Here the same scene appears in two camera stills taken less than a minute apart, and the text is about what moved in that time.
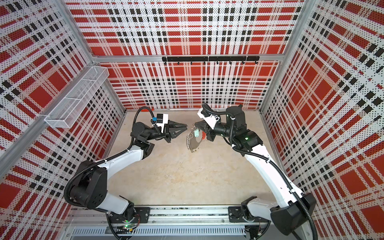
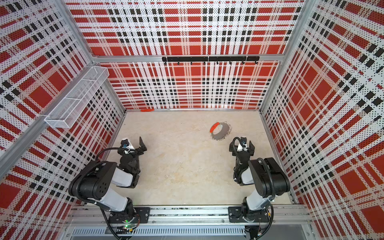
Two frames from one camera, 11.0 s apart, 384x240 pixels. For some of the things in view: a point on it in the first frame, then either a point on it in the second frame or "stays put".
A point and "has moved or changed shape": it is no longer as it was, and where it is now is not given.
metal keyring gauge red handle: [193, 143] has moved or changed shape
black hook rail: [217, 59] stays put
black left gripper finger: [174, 131] -> [140, 150]
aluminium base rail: [192, 223] stays put
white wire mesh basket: [71, 106] stays put
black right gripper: [206, 127] -> [234, 148]
